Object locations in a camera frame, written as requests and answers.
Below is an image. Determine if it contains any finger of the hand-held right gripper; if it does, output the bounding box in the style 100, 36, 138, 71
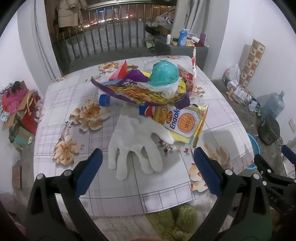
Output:
254, 154, 296, 216
282, 145, 296, 167

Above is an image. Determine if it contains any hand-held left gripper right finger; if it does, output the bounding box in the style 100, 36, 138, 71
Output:
188, 147, 272, 241

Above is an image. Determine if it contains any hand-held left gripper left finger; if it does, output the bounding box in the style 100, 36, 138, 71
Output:
26, 148, 109, 241

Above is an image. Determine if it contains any blue plastic basket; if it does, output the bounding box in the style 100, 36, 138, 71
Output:
247, 133, 261, 171

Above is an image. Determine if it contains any white disposable glove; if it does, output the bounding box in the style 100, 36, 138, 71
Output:
108, 113, 174, 181

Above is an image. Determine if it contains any yellow biscuit packet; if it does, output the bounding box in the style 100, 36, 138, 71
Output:
151, 104, 208, 147

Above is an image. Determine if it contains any clear plastic bottle blue cap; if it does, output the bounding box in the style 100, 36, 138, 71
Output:
99, 93, 160, 120

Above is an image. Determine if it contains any yellow noodle snack bag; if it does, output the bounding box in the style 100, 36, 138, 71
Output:
91, 77, 190, 108

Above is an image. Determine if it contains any red white carton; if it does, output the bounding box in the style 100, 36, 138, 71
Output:
179, 46, 198, 93

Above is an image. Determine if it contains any red wrapper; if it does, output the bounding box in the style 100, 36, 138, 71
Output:
109, 60, 127, 81

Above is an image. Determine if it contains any purple snack wrapper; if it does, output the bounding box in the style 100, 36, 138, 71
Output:
120, 69, 148, 86

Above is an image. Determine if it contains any teal plastic bag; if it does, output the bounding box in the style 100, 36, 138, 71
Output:
148, 60, 180, 86

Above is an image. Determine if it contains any black rice cooker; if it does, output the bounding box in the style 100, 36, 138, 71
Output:
258, 115, 281, 146

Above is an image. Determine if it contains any large blue water jug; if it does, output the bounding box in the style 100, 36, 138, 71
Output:
257, 90, 285, 121

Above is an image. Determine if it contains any white green fluffy cloth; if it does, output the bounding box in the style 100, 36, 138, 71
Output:
60, 197, 222, 241

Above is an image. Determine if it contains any brown flat board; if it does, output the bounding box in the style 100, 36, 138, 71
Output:
11, 166, 22, 189

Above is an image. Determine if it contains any teal gift bag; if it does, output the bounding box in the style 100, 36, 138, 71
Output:
9, 130, 35, 147

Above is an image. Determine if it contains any floral tablecloth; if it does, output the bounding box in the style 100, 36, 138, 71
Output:
33, 55, 255, 217

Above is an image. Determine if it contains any pile of paper packets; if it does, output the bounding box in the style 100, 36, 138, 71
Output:
225, 81, 251, 103

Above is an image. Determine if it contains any red gift bag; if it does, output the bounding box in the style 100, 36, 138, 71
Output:
17, 89, 41, 135

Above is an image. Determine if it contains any tall patterned box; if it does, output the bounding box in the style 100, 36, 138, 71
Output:
239, 39, 265, 88

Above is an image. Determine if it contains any white plastic bag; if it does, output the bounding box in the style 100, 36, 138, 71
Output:
223, 64, 241, 81

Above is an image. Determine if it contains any pink bag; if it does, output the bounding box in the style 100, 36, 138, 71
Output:
1, 81, 28, 114

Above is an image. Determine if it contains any grey cabinet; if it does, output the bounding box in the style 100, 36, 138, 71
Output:
154, 39, 208, 70

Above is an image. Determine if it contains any blue detergent bottle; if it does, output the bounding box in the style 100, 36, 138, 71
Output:
178, 29, 190, 47

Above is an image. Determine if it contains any grey curtain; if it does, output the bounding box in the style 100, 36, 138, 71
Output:
171, 0, 218, 37

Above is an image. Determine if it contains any beige coat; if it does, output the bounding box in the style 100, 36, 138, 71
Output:
57, 0, 84, 28

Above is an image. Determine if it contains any metal railing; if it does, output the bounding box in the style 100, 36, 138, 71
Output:
50, 2, 176, 67

